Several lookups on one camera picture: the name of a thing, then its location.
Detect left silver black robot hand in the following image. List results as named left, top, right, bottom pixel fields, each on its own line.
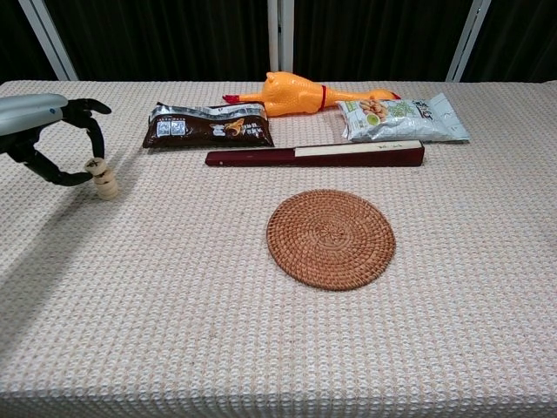
left=0, top=92, right=113, bottom=188

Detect round woven rattan coaster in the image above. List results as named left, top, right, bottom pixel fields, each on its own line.
left=265, top=188, right=397, bottom=292

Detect black pleated curtain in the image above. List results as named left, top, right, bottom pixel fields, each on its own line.
left=460, top=0, right=557, bottom=84
left=293, top=0, right=474, bottom=83
left=43, top=0, right=271, bottom=83
left=0, top=0, right=60, bottom=84

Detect brown snack bag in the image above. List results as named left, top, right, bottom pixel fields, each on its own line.
left=142, top=102, right=276, bottom=150

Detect dark red folded fan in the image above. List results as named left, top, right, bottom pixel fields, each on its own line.
left=205, top=139, right=426, bottom=168

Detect yellow rubber chicken toy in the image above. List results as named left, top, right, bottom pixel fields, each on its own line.
left=222, top=71, right=402, bottom=118

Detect beige woven tablecloth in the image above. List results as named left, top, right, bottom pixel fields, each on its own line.
left=0, top=79, right=557, bottom=418

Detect green white snack bag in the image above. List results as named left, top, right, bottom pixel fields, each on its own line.
left=334, top=91, right=472, bottom=145

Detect grey metal frame post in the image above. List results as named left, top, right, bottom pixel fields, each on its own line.
left=445, top=0, right=493, bottom=83
left=17, top=0, right=79, bottom=82
left=266, top=0, right=296, bottom=84

